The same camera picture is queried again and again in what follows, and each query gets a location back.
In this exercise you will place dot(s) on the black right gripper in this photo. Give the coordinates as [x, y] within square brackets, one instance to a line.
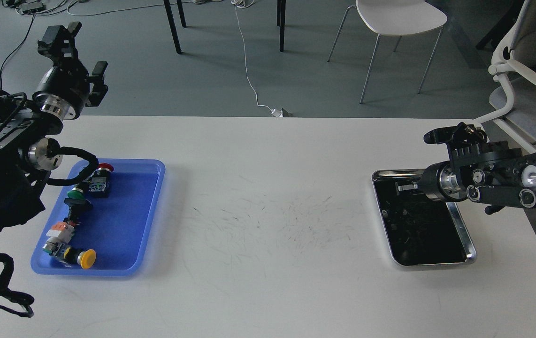
[438, 182]

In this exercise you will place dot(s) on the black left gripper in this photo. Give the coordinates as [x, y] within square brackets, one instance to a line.
[67, 87]

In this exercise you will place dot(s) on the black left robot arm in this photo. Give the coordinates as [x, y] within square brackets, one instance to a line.
[31, 159]

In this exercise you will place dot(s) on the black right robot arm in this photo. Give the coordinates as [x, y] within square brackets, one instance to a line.
[497, 179]

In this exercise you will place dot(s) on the silver metal tray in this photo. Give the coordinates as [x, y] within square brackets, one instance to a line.
[421, 233]

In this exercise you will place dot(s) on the black table leg left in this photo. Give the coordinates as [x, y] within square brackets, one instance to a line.
[172, 24]

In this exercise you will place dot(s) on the black table leg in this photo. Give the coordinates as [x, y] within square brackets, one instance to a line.
[172, 24]
[280, 22]

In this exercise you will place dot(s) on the white grey office chair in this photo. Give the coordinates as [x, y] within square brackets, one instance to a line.
[513, 66]

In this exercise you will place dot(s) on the white plastic chair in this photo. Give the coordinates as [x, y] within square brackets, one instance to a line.
[396, 18]

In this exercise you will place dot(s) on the blue plastic tray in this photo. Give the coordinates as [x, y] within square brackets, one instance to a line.
[117, 227]

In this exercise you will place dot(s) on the black table leg right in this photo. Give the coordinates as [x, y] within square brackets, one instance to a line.
[280, 22]

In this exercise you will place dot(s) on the red push button switch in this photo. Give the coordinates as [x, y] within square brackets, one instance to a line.
[100, 183]

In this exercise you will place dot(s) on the green push button switch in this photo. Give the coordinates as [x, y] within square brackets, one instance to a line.
[78, 192]

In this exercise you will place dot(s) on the orange white switch block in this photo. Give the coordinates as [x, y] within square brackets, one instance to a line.
[58, 237]

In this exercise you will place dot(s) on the yellow push button switch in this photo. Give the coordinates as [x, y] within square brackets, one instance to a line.
[72, 256]

